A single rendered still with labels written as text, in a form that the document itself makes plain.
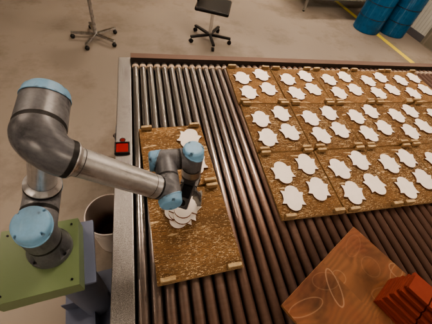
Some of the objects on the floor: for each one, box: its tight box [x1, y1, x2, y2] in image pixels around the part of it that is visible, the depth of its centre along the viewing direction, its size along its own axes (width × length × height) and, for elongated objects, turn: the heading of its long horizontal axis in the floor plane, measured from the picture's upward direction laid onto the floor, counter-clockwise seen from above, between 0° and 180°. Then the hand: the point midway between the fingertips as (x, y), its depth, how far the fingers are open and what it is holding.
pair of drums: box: [353, 0, 429, 39], centre depth 504 cm, size 64×106×77 cm, turn 101°
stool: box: [70, 0, 117, 50], centre depth 336 cm, size 58×61×64 cm
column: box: [61, 220, 112, 324], centre depth 142 cm, size 38×38×87 cm
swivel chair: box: [189, 0, 232, 51], centre depth 367 cm, size 64×64×101 cm
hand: (185, 202), depth 119 cm, fingers open, 12 cm apart
